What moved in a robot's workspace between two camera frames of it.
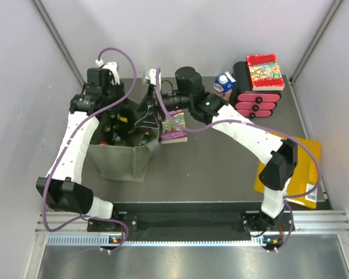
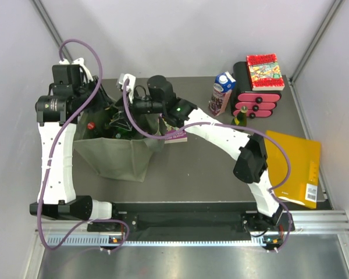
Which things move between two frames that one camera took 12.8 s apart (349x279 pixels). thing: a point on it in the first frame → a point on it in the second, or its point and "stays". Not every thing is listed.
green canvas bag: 119,147 stays
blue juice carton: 224,84 stays
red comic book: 264,72 stays
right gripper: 153,102 → 122,107
